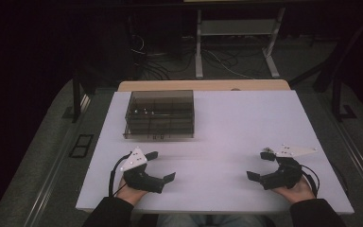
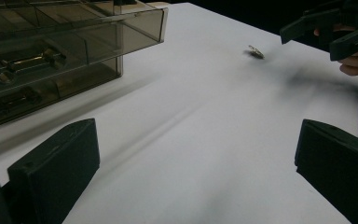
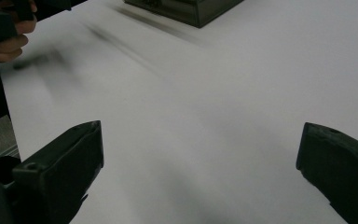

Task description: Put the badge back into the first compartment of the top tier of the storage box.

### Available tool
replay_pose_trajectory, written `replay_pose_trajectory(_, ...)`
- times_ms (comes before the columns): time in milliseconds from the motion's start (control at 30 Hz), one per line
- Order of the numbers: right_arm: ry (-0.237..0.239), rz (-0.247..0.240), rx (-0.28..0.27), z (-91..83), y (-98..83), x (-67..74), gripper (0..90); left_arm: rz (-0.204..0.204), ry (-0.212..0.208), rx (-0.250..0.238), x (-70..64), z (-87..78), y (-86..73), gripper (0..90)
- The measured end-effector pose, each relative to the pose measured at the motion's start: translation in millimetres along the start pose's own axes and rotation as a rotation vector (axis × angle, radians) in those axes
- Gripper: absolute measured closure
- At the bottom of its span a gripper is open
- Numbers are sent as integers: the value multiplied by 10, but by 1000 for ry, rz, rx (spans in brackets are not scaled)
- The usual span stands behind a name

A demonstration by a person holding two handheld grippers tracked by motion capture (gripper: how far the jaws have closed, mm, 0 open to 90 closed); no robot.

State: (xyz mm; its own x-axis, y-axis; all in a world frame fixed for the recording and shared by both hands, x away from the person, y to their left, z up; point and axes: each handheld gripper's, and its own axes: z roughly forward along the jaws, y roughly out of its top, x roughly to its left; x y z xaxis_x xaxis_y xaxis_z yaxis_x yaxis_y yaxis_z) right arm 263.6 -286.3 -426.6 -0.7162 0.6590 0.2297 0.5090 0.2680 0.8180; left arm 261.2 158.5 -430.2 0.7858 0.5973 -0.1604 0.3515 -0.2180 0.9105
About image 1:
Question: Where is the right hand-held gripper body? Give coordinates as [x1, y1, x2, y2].
[260, 144, 318, 191]

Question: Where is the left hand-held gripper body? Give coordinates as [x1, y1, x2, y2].
[119, 146, 165, 194]

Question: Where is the person's left hand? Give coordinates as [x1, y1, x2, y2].
[115, 177, 149, 206]

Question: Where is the person's right hand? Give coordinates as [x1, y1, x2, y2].
[271, 177, 317, 204]

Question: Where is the dark clear plastic organizer box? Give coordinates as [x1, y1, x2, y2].
[123, 89, 196, 140]

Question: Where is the wooden table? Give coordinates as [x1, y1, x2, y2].
[117, 79, 291, 93]

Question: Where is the black metal stand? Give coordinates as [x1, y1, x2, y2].
[287, 12, 363, 123]
[71, 69, 92, 124]

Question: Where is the grey metal table stand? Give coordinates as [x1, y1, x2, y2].
[194, 7, 287, 79]

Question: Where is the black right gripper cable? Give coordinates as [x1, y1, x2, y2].
[300, 164, 321, 199]

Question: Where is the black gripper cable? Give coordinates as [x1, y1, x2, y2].
[300, 164, 321, 199]
[108, 151, 134, 199]

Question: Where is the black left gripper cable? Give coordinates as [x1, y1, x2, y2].
[108, 151, 134, 199]

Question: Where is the black rectangular floor frame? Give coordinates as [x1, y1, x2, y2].
[68, 133, 95, 159]

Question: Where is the tangle of floor cables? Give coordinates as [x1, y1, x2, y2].
[129, 32, 266, 80]

